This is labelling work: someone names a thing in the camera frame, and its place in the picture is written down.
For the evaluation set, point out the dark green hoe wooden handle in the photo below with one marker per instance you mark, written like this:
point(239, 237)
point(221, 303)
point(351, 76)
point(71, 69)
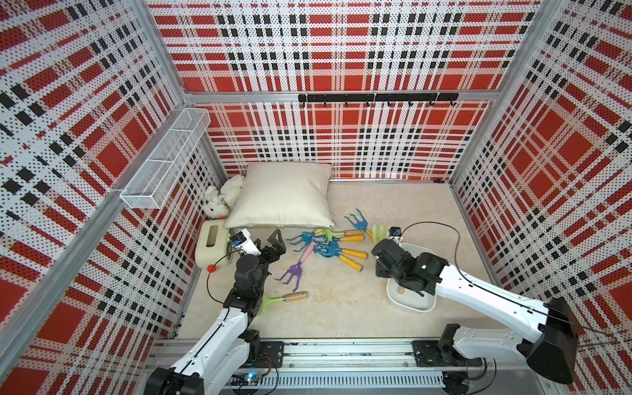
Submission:
point(268, 301)

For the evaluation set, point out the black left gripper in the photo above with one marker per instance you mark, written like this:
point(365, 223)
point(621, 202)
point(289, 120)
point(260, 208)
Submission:
point(277, 247)

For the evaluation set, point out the black wall hook rail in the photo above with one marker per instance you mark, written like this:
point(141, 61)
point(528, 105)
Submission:
point(431, 98)

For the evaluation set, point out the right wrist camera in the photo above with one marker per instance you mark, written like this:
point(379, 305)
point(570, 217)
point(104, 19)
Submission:
point(395, 234)

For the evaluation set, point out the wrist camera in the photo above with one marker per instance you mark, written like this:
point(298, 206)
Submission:
point(243, 245)
point(395, 234)

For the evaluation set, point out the white plastic storage box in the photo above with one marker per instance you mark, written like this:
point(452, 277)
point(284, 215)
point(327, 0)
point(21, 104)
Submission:
point(421, 301)

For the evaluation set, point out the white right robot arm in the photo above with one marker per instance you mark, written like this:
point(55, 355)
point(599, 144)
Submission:
point(544, 335)

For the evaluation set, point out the cream retro radio clock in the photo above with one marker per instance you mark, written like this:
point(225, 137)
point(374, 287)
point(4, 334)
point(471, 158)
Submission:
point(213, 247)

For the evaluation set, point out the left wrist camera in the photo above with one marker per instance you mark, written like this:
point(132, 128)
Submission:
point(243, 245)

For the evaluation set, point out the purple rake pink handle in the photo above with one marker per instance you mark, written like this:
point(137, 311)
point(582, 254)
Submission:
point(294, 272)

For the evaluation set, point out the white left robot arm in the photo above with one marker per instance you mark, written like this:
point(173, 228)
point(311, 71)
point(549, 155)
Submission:
point(229, 344)

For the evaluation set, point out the cream pillow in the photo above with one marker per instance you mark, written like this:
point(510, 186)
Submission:
point(283, 194)

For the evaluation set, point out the white wire mesh shelf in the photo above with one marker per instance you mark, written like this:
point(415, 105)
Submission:
point(151, 185)

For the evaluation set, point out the green fork rake wooden handle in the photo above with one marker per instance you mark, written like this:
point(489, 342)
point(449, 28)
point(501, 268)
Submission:
point(344, 236)

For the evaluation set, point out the white plush toy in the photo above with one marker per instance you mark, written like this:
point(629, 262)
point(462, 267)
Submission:
point(217, 203)

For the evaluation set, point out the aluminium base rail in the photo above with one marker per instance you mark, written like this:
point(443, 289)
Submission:
point(364, 363)

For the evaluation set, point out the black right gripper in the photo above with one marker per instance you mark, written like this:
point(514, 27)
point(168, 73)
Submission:
point(380, 270)

